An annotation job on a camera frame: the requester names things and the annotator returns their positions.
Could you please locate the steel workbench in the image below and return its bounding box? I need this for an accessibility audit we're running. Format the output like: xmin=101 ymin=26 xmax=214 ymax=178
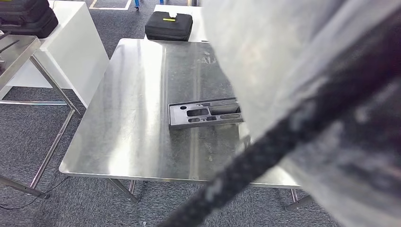
xmin=59 ymin=38 xmax=314 ymax=212

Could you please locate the black case with yellow label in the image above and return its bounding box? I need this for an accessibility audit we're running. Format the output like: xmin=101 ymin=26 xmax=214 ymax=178
xmin=144 ymin=11 xmax=193 ymax=42

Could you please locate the steel table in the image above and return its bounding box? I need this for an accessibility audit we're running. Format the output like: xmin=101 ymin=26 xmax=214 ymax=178
xmin=0 ymin=31 xmax=84 ymax=200

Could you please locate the thin black floor cable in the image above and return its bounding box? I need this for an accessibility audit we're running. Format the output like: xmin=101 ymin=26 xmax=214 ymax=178
xmin=0 ymin=175 xmax=71 ymax=210

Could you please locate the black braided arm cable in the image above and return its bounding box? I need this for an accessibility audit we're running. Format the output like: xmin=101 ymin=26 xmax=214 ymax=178
xmin=158 ymin=12 xmax=401 ymax=227

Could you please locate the black plastic plate part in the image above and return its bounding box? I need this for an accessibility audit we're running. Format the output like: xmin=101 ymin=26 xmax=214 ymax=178
xmin=168 ymin=97 xmax=245 ymax=131

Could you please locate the black carrying case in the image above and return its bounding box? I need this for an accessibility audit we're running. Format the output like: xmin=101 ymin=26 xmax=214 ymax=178
xmin=0 ymin=0 xmax=51 ymax=23
xmin=0 ymin=8 xmax=59 ymax=39

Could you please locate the white floor tape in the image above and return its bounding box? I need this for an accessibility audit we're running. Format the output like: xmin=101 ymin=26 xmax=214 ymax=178
xmin=88 ymin=0 xmax=133 ymax=10

